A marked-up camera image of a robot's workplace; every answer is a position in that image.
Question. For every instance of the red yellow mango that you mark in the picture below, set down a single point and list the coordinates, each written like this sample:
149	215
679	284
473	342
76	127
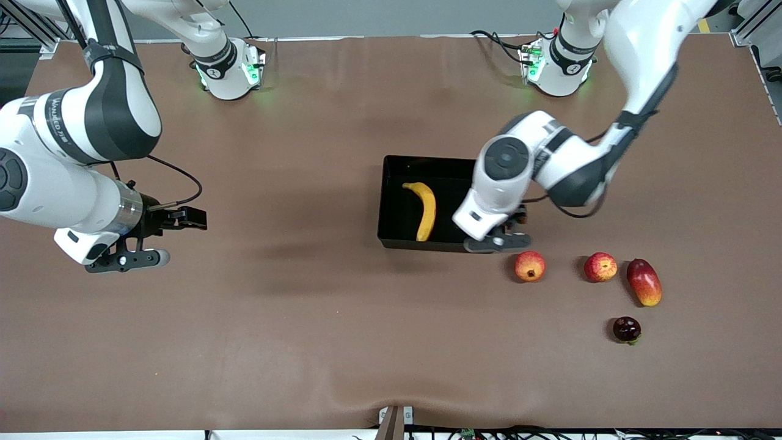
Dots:
644	282

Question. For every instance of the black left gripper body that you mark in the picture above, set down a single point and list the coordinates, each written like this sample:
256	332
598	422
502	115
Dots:
520	217

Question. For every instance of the black plastic box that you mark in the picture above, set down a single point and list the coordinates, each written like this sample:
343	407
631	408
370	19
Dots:
403	201

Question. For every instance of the red apple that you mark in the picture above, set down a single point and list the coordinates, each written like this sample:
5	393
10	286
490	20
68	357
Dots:
600	267
529	266

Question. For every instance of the aluminium frame profile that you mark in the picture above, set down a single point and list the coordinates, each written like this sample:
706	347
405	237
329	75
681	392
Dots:
742	36

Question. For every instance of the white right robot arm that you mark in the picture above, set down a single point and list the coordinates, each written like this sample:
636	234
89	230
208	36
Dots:
98	116

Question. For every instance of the dark purple mangosteen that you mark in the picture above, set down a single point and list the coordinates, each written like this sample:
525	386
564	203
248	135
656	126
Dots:
627	329

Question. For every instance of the table edge clamp bracket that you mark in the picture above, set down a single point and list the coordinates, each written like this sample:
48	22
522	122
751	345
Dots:
394	425

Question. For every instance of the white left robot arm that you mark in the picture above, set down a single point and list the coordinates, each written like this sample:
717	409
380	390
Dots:
635	49

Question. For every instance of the aluminium frame with diagonal struts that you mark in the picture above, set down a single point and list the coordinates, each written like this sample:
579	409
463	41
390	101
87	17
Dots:
49	47

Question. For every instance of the brown table mat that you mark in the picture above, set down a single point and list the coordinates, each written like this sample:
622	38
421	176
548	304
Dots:
305	336

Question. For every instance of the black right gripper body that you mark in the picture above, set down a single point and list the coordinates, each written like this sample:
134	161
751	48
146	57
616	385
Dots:
155	221

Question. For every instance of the yellow banana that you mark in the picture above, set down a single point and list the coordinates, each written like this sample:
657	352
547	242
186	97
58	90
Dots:
427	211

